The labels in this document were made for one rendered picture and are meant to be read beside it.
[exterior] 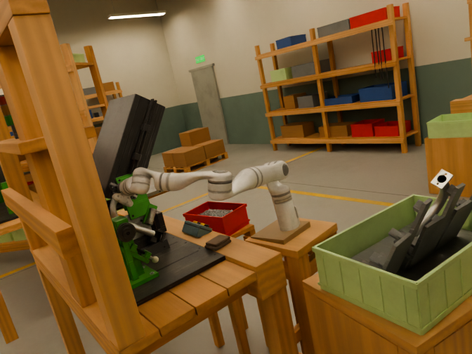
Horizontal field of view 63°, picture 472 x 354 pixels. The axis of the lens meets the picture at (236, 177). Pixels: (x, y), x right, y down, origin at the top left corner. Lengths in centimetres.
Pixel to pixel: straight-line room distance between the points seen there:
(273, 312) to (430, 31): 571
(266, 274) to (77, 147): 85
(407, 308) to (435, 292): 9
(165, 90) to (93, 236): 1104
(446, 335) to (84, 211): 110
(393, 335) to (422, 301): 14
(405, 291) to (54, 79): 113
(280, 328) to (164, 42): 1120
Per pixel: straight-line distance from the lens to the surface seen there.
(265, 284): 157
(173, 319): 138
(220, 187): 142
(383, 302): 133
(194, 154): 804
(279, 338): 173
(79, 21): 1155
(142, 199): 191
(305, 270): 177
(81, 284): 163
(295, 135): 798
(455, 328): 139
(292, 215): 183
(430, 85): 686
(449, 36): 669
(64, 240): 126
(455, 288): 140
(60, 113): 114
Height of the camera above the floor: 159
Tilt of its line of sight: 14 degrees down
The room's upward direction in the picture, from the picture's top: 12 degrees counter-clockwise
